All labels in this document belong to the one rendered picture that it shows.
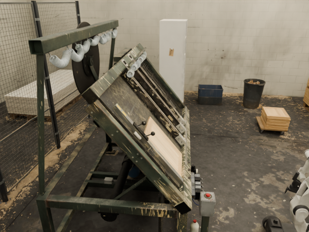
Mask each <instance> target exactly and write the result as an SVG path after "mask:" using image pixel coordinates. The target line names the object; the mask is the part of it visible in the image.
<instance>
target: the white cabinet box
mask: <svg viewBox="0 0 309 232"><path fill-rule="evenodd" d="M187 25H188V20H187V19H162V20H160V63H159V73H160V74H161V76H162V77H163V78H164V80H165V81H166V82H167V83H168V85H169V86H170V87H171V89H172V90H173V91H174V92H175V94H176V95H177V96H178V97H179V98H180V100H181V101H182V102H183V100H184V83H185V63H186V44H187Z"/></svg>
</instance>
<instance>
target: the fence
mask: <svg viewBox="0 0 309 232"><path fill-rule="evenodd" d="M117 105H118V104H115V105H114V106H113V109H114V111H115V112H116V113H117V114H118V115H119V116H120V117H121V118H122V120H123V121H124V122H125V123H126V124H127V125H128V127H129V128H130V129H131V130H132V131H133V132H135V131H136V132H137V133H138V134H139V135H140V137H141V139H140V140H141V141H142V142H143V143H144V144H145V145H146V147H147V148H150V147H151V148H152V149H153V150H154V151H155V157H156V158H157V159H158V160H159V161H160V163H161V164H162V165H163V166H164V167H165V168H166V169H167V170H168V172H169V173H170V174H171V175H172V176H173V177H174V178H175V180H176V181H177V182H178V183H179V184H181V183H183V178H182V177H181V176H180V175H179V174H178V172H177V171H176V170H175V169H174V168H173V167H172V165H171V164H170V163H169V162H168V161H167V160H166V159H165V158H164V157H163V155H162V154H161V153H160V152H159V151H158V150H157V149H156V147H155V146H154V145H153V144H152V143H151V142H150V140H148V141H147V140H146V139H145V138H144V137H143V136H142V135H141V134H140V133H139V131H138V130H137V129H136V128H135V127H134V126H133V121H132V120H131V119H130V117H129V116H128V115H127V114H126V113H125V114H126V116H125V115H124V114H123V113H122V111H123V110H122V109H121V110H120V109H119V108H118V107H117ZM118 106H119V105H118ZM119 107H120V106H119Z"/></svg>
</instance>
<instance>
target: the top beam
mask: <svg viewBox="0 0 309 232"><path fill-rule="evenodd" d="M143 49H144V48H143V46H142V45H141V44H140V43H139V44H138V45H136V46H135V47H134V48H133V49H132V50H131V51H133V52H134V53H135V54H136V55H138V54H139V53H140V52H141V51H142V50H143ZM131 51H129V52H128V54H130V55H131V56H132V58H133V59H134V56H133V55H132V54H131ZM128 54H126V55H125V56H124V57H123V58H122V59H124V60H125V61H126V62H127V64H128V65H129V64H130V63H131V62H132V61H131V60H130V59H129V57H128V56H127V55H128ZM122 59H121V60H122ZM121 60H120V61H119V62H117V63H116V64H115V65H114V66H113V67H112V68H111V69H109V70H108V71H107V72H106V73H105V74H104V75H103V76H101V77H100V78H99V79H98V80H97V81H96V82H95V83H94V84H92V85H91V86H90V87H89V88H88V89H87V90H86V91H84V92H83V93H82V97H83V98H84V99H85V100H86V101H87V102H88V103H89V104H90V105H91V104H92V103H93V102H95V101H96V100H97V99H98V98H100V96H101V95H102V94H103V93H104V92H105V91H106V90H107V89H108V87H109V86H110V85H111V84H112V83H113V82H114V81H115V80H116V79H117V77H118V76H119V75H120V74H121V73H122V72H123V71H124V70H125V69H126V66H125V65H124V64H123V63H122V62H121Z"/></svg>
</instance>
